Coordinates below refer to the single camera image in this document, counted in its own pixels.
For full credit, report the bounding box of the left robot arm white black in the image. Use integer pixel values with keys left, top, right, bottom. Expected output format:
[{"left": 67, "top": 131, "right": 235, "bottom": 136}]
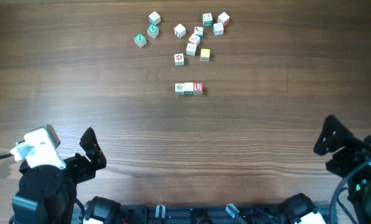
[{"left": 10, "top": 124, "right": 127, "bottom": 223}]

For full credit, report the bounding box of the block red M side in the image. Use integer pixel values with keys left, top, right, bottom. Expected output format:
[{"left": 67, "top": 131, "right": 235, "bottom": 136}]
[{"left": 218, "top": 12, "right": 230, "bottom": 26}]

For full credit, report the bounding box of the red U block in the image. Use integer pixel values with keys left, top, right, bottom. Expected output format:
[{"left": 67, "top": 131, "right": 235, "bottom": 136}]
[{"left": 193, "top": 82, "right": 203, "bottom": 95}]

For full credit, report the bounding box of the green N block left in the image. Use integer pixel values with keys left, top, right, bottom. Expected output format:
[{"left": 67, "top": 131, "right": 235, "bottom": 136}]
[{"left": 134, "top": 33, "right": 147, "bottom": 48}]

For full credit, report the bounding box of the green n block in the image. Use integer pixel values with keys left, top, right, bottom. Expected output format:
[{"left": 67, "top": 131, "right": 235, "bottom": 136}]
[
  {"left": 134, "top": 33, "right": 147, "bottom": 48},
  {"left": 147, "top": 24, "right": 159, "bottom": 39}
]

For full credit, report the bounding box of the block green V side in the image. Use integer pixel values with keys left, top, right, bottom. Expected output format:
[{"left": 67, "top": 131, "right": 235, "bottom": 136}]
[{"left": 184, "top": 82, "right": 194, "bottom": 95}]

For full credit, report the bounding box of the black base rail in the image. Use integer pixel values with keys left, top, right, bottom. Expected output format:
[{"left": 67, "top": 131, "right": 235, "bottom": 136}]
[{"left": 73, "top": 203, "right": 338, "bottom": 224}]

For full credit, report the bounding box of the block sketch tilted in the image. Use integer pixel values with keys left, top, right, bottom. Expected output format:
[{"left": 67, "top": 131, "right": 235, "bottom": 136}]
[{"left": 188, "top": 34, "right": 201, "bottom": 45}]

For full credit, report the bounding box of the block blue side centre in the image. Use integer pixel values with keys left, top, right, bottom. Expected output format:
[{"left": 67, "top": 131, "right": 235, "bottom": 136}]
[{"left": 194, "top": 27, "right": 203, "bottom": 39}]

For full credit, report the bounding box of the block blue side top left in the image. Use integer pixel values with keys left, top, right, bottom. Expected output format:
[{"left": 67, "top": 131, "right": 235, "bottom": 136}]
[{"left": 149, "top": 11, "right": 161, "bottom": 26}]

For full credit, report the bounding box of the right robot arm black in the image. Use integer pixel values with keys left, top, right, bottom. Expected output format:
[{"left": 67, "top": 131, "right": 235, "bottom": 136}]
[{"left": 277, "top": 114, "right": 371, "bottom": 223}]

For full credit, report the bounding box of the yellow block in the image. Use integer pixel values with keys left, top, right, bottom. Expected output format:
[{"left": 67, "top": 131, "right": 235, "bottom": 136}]
[{"left": 200, "top": 49, "right": 211, "bottom": 62}]

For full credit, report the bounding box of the block red picture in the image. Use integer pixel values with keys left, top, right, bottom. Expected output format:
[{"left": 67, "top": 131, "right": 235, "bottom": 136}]
[{"left": 175, "top": 83, "right": 185, "bottom": 95}]

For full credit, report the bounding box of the block dark round picture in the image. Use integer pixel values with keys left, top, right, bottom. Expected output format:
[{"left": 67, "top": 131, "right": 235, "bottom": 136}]
[{"left": 174, "top": 54, "right": 185, "bottom": 66}]

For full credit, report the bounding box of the block green Z side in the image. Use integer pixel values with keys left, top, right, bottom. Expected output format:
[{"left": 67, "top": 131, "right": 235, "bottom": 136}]
[{"left": 202, "top": 13, "right": 213, "bottom": 27}]

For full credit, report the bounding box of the block blue sketch right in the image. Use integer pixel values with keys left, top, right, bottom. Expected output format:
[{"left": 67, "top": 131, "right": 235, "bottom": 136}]
[{"left": 213, "top": 22, "right": 224, "bottom": 35}]

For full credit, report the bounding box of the right camera black cable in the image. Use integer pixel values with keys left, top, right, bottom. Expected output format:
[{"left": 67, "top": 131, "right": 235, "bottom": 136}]
[{"left": 329, "top": 155, "right": 371, "bottom": 224}]

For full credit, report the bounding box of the plain white block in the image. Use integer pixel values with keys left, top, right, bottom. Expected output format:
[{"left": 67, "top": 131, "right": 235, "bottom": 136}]
[{"left": 174, "top": 24, "right": 186, "bottom": 38}]

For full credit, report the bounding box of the block blue side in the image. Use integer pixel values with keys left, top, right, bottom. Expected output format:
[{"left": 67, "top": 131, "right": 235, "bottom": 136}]
[
  {"left": 194, "top": 27, "right": 203, "bottom": 39},
  {"left": 149, "top": 11, "right": 161, "bottom": 26}
]

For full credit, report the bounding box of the block tree sketch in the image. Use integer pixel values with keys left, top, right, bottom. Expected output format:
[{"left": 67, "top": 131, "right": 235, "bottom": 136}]
[{"left": 186, "top": 43, "right": 197, "bottom": 56}]

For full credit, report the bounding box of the green N block upper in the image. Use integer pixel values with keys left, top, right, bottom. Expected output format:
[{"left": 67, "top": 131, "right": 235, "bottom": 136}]
[{"left": 147, "top": 24, "right": 159, "bottom": 39}]

